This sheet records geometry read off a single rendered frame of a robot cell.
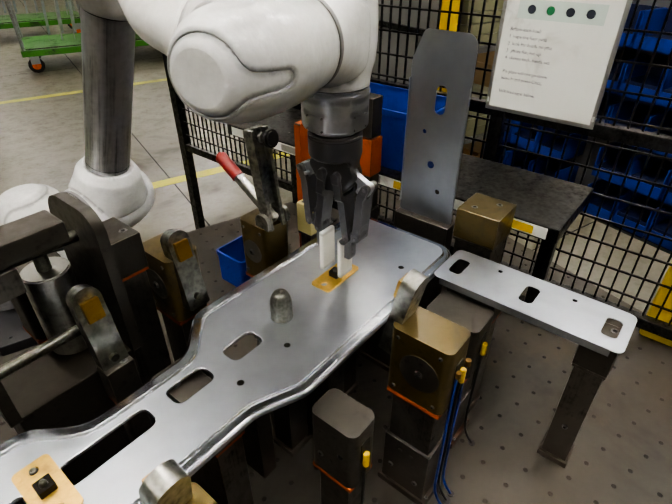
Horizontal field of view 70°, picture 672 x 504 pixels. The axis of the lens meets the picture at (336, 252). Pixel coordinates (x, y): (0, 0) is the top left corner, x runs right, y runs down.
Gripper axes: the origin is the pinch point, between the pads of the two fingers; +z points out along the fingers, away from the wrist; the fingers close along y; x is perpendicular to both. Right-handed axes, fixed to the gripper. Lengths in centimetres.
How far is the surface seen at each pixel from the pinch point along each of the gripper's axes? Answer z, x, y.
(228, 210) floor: 106, 114, -181
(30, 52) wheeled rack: 82, 193, -630
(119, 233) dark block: -7.3, -23.6, -19.8
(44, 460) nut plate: 4.1, -45.3, -3.3
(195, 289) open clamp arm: 3.4, -17.6, -13.7
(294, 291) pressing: 4.8, -7.2, -2.6
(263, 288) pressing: 4.8, -9.7, -7.0
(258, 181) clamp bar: -8.5, -1.7, -14.8
